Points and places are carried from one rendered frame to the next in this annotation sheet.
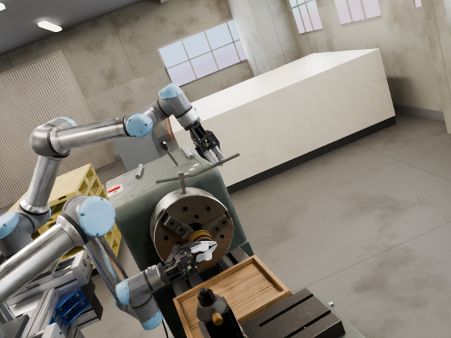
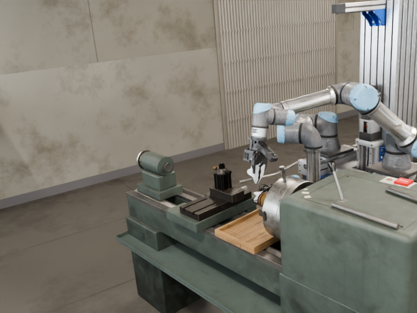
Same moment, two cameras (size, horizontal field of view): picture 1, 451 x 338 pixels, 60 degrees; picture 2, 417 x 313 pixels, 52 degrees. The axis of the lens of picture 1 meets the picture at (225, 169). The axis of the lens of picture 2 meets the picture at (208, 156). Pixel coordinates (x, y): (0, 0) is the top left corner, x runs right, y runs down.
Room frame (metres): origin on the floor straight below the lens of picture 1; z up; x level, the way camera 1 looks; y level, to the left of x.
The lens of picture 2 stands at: (3.01, -1.00, 2.01)
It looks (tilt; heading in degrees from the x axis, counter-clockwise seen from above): 18 degrees down; 154
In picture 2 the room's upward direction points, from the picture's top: 5 degrees counter-clockwise
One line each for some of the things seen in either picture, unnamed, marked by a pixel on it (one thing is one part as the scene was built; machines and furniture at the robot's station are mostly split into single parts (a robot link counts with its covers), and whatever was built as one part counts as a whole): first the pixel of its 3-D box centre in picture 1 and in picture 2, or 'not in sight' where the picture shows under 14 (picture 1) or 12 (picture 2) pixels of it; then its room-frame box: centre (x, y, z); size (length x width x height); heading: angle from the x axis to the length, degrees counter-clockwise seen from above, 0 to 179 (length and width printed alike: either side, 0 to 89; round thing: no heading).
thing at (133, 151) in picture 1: (137, 140); not in sight; (8.49, 1.54, 0.40); 1.54 x 0.77 x 0.80; 4
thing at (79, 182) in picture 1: (66, 225); not in sight; (4.27, 1.91, 0.45); 1.28 x 0.88 x 0.91; 4
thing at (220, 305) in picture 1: (209, 305); (221, 169); (0.84, 0.16, 1.14); 0.08 x 0.08 x 0.03
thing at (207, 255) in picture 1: (207, 255); not in sight; (1.21, 0.17, 1.07); 0.09 x 0.06 x 0.03; 102
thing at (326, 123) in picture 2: not in sight; (326, 123); (1.00, 0.85, 1.33); 0.13 x 0.12 x 0.14; 38
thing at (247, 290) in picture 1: (229, 299); (257, 229); (1.20, 0.16, 0.89); 0.36 x 0.30 x 0.04; 103
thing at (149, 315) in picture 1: (144, 310); not in sight; (1.18, 0.44, 0.98); 0.11 x 0.08 x 0.11; 38
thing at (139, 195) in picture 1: (170, 208); (367, 236); (1.82, 0.32, 1.06); 0.59 x 0.48 x 0.39; 13
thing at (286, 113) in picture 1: (266, 117); not in sight; (5.54, -0.82, 0.48); 2.67 x 2.07 x 0.96; 94
